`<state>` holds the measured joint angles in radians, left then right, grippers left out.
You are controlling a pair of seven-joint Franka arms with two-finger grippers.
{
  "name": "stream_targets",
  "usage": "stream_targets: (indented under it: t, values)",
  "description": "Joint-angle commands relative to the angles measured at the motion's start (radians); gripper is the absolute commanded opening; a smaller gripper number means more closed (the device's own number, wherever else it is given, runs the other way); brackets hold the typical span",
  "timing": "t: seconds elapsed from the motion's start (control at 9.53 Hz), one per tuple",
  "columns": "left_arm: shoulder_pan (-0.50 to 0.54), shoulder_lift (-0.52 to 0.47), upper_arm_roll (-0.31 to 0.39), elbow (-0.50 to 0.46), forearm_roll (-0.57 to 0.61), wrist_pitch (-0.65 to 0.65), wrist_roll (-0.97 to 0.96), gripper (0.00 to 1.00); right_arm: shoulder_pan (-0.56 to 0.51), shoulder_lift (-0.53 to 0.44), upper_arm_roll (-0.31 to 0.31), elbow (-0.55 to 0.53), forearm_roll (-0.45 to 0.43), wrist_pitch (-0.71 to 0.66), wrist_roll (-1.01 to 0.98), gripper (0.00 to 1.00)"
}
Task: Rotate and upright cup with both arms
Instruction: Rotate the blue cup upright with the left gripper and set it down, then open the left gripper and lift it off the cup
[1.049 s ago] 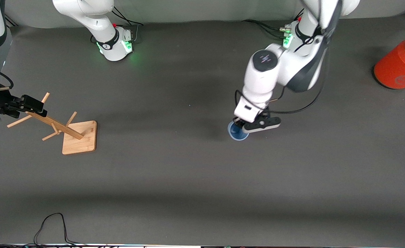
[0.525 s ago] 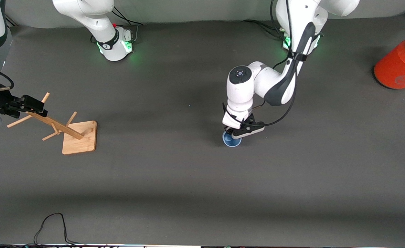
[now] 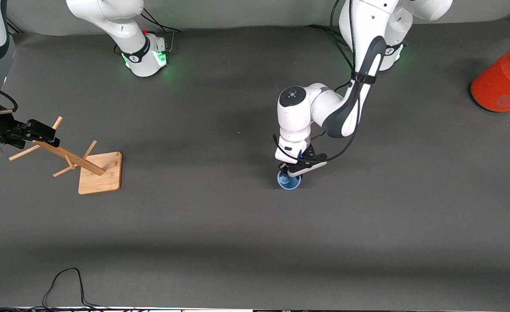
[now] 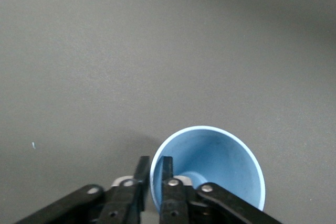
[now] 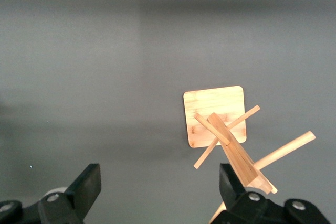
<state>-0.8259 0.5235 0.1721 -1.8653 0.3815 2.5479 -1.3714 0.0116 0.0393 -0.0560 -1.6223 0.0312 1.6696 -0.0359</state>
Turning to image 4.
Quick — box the light blue cup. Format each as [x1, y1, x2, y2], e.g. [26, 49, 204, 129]
[149, 125, 266, 213]

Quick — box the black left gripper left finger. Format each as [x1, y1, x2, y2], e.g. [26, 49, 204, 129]
[15, 155, 151, 224]

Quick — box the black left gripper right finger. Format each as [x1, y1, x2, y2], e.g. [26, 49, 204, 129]
[159, 156, 283, 224]

